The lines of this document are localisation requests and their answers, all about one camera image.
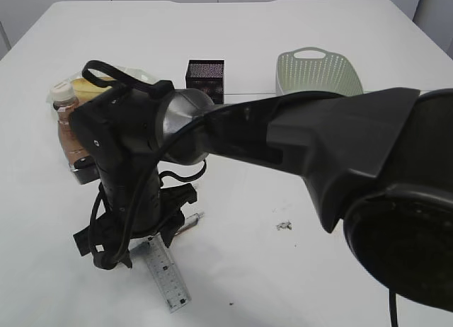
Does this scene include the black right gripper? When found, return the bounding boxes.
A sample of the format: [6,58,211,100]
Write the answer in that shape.
[73,163,197,270]

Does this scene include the golden bread roll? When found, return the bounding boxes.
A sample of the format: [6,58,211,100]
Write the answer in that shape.
[71,78,110,104]

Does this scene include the brown Nescafe coffee bottle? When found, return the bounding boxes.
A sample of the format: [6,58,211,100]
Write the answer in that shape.
[50,81,93,173]

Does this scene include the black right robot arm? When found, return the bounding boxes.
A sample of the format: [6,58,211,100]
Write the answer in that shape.
[70,80,452,311]

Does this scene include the lilac grip white pen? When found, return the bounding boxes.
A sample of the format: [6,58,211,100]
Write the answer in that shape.
[175,212,205,236]

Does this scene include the frosted green glass plate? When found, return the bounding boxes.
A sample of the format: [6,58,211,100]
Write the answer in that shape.
[56,66,158,86]

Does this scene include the black mesh pen holder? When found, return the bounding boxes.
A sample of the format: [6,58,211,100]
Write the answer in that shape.
[185,59,224,104]

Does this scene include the pale green plastic basket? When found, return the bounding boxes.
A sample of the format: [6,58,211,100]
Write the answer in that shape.
[275,47,364,96]

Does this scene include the clear plastic ruler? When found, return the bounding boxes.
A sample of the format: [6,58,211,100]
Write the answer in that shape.
[130,234,191,313]

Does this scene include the tiny grey paper scrap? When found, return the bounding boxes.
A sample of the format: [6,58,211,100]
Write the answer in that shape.
[276,221,292,231]

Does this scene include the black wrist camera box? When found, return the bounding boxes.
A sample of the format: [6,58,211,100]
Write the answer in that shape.
[71,156,99,185]

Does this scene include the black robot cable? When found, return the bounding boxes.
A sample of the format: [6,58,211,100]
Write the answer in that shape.
[81,59,208,268]

